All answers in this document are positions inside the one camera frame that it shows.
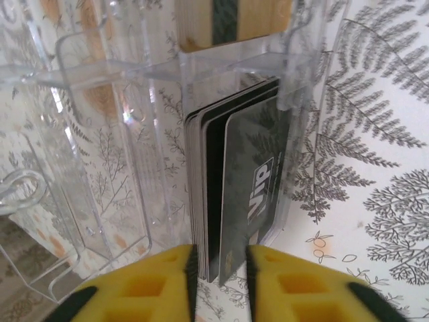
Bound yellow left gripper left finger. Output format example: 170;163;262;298
50;244;199;322

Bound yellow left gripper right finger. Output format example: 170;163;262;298
245;244;415;322

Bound black VIP card stack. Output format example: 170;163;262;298
185;76;292;288

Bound clear acrylic card holder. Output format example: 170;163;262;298
0;0;351;303

